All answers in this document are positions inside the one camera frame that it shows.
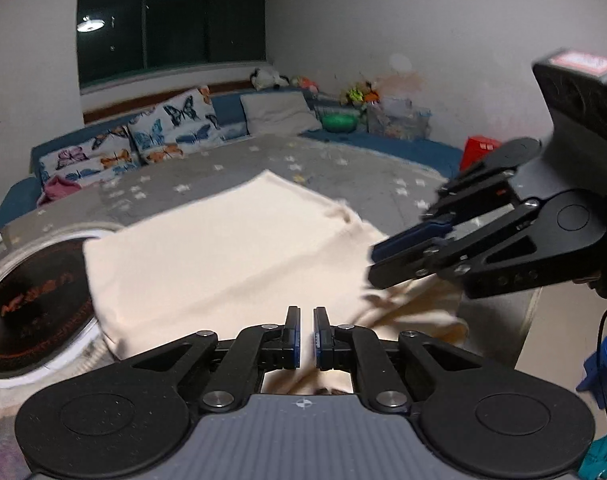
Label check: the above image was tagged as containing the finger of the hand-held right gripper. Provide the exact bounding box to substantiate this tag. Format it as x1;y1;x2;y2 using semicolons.
421;137;543;226
367;199;539;291

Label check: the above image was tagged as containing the red box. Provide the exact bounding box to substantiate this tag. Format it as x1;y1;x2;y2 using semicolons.
459;135;501;171

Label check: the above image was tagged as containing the round black induction cooktop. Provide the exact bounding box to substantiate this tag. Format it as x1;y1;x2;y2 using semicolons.
0;222;119;391

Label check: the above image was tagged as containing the blue sofa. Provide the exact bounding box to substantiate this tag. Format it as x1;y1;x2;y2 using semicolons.
0;87;464;231

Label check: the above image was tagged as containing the grey pillow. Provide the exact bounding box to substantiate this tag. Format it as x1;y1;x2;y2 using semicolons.
240;91;323;135

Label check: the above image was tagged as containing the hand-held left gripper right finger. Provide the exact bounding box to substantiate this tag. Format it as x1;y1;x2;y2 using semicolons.
312;306;489;409

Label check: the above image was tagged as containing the butterfly print cushion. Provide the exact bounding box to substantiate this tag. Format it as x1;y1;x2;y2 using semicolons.
38;126;142;186
128;87;222;165

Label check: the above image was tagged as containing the dark window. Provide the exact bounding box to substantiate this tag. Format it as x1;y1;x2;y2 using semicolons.
78;0;267;96

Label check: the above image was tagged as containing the pink cloth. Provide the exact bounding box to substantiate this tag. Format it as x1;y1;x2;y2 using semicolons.
36;175;84;206

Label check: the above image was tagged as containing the cream garment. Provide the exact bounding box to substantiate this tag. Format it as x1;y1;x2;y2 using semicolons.
82;170;469;396

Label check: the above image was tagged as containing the panda plush toy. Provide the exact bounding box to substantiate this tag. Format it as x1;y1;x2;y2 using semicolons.
250;67;290;91

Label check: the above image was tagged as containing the grey star tablecloth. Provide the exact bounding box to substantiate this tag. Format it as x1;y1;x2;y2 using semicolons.
0;132;464;480

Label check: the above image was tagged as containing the clear toy bin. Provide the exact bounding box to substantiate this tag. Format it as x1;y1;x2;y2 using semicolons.
366;97;431;141

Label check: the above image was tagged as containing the teal cloth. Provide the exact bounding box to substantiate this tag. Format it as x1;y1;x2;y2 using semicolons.
583;430;607;480

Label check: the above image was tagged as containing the yellow green toy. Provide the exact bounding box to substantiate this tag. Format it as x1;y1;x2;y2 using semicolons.
343;85;379;106

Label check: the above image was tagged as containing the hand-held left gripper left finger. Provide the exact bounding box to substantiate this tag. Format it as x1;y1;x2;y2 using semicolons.
121;305;302;408

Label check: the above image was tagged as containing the green plastic toy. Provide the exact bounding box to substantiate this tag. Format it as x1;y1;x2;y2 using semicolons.
321;111;359;132

